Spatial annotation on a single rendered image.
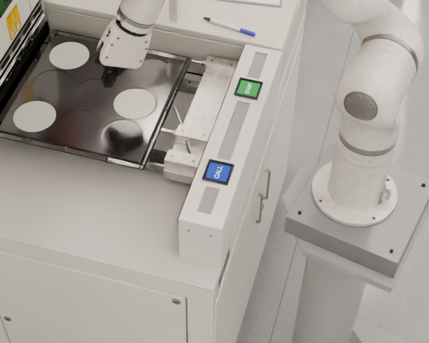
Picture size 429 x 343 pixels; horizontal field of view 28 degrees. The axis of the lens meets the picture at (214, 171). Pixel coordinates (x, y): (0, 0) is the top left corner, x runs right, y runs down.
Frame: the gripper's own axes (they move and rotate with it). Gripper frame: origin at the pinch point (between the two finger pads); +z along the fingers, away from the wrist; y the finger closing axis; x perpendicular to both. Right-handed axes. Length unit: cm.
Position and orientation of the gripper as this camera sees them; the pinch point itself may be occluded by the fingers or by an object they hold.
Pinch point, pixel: (109, 77)
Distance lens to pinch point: 196.3
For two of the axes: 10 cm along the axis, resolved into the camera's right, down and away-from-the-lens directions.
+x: -3.4, -7.3, 5.9
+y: 8.5, 0.3, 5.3
